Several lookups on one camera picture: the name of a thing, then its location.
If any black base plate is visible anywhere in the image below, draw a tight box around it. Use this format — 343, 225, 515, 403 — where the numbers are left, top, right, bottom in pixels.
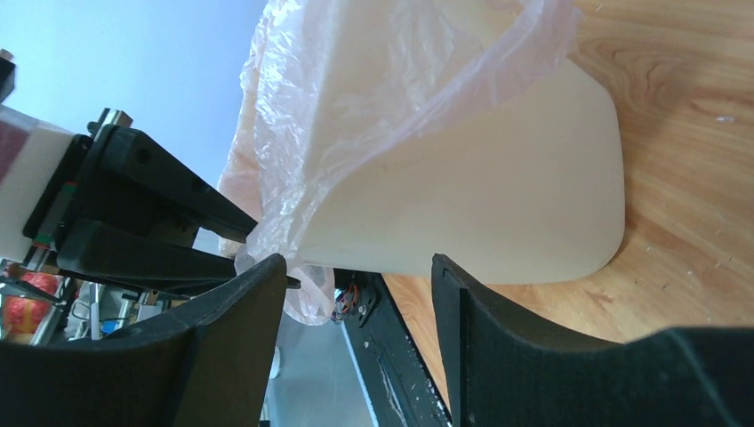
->
334, 269, 452, 426

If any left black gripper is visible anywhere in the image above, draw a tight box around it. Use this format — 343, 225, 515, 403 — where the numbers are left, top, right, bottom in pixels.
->
20, 108, 301, 296

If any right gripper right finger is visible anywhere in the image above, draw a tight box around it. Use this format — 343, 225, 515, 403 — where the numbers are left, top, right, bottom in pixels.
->
431, 254, 753, 426

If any pink plastic trash bag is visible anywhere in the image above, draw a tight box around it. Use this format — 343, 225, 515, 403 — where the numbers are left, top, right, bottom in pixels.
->
218, 1, 582, 326

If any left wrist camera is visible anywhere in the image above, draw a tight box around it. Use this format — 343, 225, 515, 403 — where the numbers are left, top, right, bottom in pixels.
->
1, 106, 74, 262

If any beige plastic trash bin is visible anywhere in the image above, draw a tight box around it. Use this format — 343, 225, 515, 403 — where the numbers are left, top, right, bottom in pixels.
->
294, 0, 627, 286

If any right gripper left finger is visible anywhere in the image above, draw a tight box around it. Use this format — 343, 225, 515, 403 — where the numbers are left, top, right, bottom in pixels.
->
1, 254, 286, 426

